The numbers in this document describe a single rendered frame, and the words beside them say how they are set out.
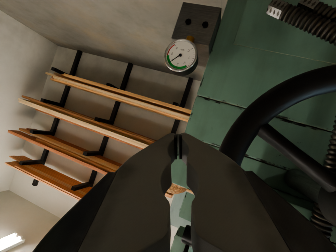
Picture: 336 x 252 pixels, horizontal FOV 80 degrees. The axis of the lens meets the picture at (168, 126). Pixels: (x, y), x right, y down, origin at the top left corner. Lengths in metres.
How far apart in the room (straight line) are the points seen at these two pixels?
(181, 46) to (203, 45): 0.05
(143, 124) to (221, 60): 2.68
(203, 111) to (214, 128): 0.04
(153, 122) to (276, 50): 2.66
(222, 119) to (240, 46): 0.15
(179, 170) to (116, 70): 3.13
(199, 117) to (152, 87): 2.73
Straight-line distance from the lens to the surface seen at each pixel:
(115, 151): 3.25
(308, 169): 0.25
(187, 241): 0.77
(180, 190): 0.45
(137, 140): 2.55
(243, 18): 0.49
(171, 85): 3.06
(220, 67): 0.45
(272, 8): 0.39
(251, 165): 0.42
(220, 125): 0.42
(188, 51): 0.40
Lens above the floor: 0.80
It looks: 1 degrees down
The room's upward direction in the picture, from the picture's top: 162 degrees counter-clockwise
